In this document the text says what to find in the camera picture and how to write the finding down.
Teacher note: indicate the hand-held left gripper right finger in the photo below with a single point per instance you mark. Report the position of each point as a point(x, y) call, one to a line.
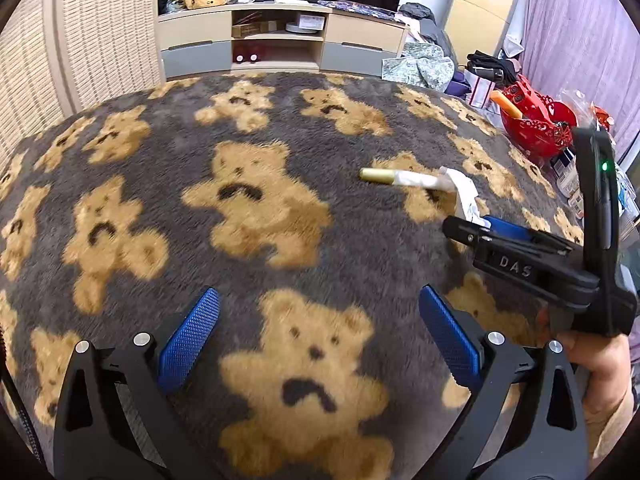
point(450, 340)

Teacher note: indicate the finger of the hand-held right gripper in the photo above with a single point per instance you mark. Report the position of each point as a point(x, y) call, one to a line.
point(467, 232)
point(507, 229)

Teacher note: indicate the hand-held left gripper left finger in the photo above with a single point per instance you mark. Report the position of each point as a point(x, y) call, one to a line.
point(190, 340)

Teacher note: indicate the person's right hand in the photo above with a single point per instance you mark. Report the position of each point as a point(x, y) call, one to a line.
point(600, 365)

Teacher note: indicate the white tube with gold cap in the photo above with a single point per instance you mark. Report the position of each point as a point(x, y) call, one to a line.
point(395, 177)

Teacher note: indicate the red openwork basket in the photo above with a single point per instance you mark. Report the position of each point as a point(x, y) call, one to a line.
point(537, 125)

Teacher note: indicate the orange stick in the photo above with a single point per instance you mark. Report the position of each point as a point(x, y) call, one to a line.
point(506, 104)

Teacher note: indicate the crinkled clear plastic wrapper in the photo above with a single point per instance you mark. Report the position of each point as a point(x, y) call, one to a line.
point(577, 105)

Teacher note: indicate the white striped gift bag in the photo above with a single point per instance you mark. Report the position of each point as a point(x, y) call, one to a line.
point(479, 89)

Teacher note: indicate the bear-printed fleece blanket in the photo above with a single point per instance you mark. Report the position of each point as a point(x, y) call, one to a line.
point(280, 220)

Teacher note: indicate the black folded garment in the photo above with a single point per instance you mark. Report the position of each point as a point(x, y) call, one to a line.
point(492, 66)

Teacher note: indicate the camouflage cloth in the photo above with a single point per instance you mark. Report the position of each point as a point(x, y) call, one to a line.
point(420, 65)

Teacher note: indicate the purple curtain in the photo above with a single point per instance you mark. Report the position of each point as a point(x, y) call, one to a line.
point(585, 50)

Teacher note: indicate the dark clothes pile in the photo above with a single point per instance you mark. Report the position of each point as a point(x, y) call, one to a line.
point(425, 25)

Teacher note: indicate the wooden cabinet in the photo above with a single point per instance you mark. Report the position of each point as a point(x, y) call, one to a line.
point(487, 5)

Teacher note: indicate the floral cloth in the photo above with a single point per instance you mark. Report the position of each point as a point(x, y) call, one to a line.
point(357, 7)

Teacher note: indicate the round white plate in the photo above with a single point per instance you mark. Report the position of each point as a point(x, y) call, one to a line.
point(302, 31)

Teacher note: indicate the white box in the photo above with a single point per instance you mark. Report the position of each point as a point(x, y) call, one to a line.
point(311, 21)

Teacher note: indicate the beige and grey television stand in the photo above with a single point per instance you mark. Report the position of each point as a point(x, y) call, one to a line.
point(280, 42)

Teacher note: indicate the brown flat box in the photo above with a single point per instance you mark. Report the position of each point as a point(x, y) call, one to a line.
point(254, 29)

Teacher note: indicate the wicker panel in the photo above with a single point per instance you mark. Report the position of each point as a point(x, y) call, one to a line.
point(75, 45)

